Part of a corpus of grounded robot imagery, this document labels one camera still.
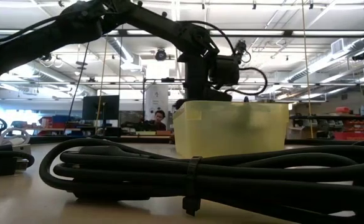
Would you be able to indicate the blue and red crates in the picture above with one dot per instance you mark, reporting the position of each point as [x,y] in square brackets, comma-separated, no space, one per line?
[60,119]

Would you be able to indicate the round black ceiling camera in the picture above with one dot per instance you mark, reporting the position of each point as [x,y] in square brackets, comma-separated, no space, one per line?
[160,55]

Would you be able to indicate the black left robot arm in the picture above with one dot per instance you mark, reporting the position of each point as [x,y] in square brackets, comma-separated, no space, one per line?
[44,34]

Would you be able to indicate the black ceiling fixture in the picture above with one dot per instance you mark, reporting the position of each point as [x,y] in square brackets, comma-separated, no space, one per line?
[359,56]

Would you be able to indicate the white cylindrical tank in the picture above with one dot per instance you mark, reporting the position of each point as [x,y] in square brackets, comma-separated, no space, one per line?
[155,99]

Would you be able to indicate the translucent yellow plastic bin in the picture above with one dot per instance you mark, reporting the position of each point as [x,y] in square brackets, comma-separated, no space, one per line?
[262,130]

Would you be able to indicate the ceiling air vent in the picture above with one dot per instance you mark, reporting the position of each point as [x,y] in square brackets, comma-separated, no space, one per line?
[337,46]

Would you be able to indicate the person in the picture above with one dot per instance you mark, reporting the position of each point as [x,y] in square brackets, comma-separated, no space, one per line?
[160,116]

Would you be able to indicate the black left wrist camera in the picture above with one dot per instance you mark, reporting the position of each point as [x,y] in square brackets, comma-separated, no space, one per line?
[225,71]

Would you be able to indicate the black background rig frame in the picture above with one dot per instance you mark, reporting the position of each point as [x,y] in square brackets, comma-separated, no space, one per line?
[167,80]

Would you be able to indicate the overhead light bar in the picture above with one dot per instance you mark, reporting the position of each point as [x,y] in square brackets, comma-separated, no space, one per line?
[289,32]

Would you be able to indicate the black aluminium table frame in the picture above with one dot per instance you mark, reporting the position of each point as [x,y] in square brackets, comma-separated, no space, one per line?
[76,140]

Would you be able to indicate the shelf with red bins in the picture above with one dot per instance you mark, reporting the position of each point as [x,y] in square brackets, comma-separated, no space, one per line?
[356,126]

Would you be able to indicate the black background monitor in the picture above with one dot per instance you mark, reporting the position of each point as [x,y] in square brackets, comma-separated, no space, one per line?
[100,107]

